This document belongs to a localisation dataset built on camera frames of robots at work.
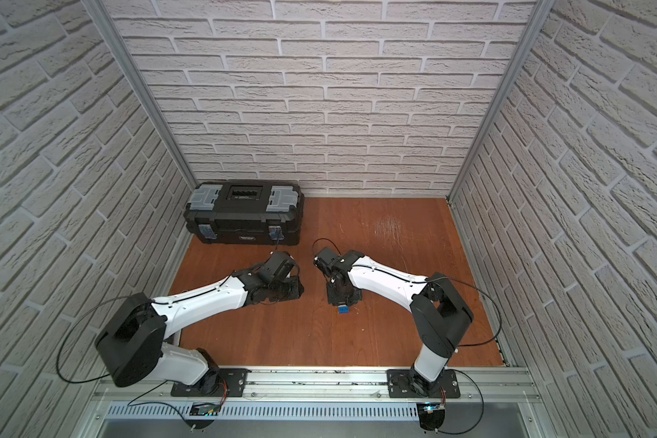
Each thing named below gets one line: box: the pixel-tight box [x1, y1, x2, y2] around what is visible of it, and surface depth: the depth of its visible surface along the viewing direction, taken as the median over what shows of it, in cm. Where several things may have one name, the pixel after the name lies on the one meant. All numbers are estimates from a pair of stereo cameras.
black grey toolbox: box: [183, 178, 306, 246], surface depth 96 cm
